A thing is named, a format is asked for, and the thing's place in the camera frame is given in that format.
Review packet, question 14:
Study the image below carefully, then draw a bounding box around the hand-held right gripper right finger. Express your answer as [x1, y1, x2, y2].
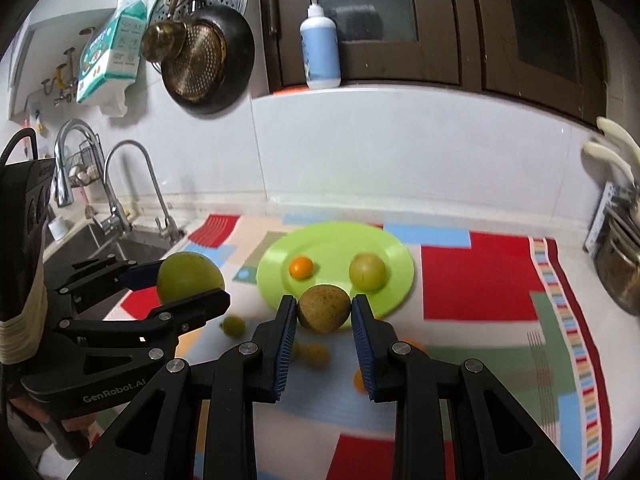
[351, 294, 593, 480]

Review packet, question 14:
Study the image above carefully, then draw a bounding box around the small brass saucepan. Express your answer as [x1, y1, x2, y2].
[141, 0, 190, 63]

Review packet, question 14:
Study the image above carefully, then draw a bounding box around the tall chrome faucet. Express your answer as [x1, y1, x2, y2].
[53, 119, 133, 235]

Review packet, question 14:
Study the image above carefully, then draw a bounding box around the steel pot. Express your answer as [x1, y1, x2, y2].
[592, 210, 640, 316]

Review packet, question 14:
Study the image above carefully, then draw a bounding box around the thin gooseneck faucet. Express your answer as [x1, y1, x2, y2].
[103, 140, 186, 245]

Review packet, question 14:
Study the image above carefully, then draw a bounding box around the green plate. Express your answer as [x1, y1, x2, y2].
[256, 222, 416, 319]

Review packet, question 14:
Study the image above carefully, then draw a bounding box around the paper towel pack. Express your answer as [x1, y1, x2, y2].
[75, 2, 151, 118]

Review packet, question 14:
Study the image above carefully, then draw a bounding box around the yellow-green apple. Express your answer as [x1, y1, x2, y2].
[348, 253, 388, 292]

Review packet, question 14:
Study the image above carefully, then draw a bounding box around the black wire basket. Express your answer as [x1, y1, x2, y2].
[67, 140, 106, 188]

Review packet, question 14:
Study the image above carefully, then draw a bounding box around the dark brown window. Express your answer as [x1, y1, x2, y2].
[257, 0, 608, 126]

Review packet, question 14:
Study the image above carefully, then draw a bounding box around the green apple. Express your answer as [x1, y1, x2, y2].
[156, 252, 226, 306]

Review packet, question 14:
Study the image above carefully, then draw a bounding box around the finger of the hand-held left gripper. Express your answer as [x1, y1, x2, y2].
[57, 287, 232, 361]
[56, 256, 166, 306]

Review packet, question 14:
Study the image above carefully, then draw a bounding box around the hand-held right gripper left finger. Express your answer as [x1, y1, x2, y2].
[67, 294, 298, 480]

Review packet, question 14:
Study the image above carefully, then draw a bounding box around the black cable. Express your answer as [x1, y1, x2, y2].
[0, 127, 38, 166]

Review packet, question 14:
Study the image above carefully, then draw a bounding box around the white blue pump bottle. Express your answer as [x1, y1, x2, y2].
[299, 0, 342, 91]

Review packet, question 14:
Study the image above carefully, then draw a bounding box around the cream handled pan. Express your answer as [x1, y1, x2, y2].
[582, 141, 638, 186]
[596, 116, 640, 181]

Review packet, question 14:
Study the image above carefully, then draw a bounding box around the black frying pan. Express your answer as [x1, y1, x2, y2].
[161, 0, 256, 116]

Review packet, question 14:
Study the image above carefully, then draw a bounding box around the steel sink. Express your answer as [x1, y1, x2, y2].
[42, 222, 176, 311]

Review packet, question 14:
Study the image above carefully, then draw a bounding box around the brown kiwi fruit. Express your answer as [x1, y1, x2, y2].
[297, 284, 352, 334]

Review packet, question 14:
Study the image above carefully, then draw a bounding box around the colourful patchwork mat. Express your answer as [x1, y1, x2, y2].
[102, 212, 613, 480]

